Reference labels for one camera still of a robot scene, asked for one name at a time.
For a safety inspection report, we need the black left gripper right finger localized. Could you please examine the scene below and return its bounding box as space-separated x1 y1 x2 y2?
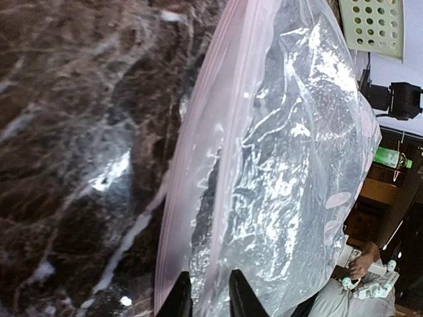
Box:
229 269 269 317

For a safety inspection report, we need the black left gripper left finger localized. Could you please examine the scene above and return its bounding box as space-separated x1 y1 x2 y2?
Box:
157 271 192 317

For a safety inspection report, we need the clear zip top bag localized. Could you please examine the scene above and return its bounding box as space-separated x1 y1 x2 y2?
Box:
154 1 381 316

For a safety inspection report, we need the operator hand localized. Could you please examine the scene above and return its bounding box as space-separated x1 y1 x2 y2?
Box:
349 242 381 281

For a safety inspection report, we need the green plastic bottle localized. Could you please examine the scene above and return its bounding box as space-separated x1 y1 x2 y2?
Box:
373 147 412 170

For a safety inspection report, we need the green perforated plastic basket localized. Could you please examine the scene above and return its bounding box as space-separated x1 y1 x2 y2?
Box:
338 0 404 62

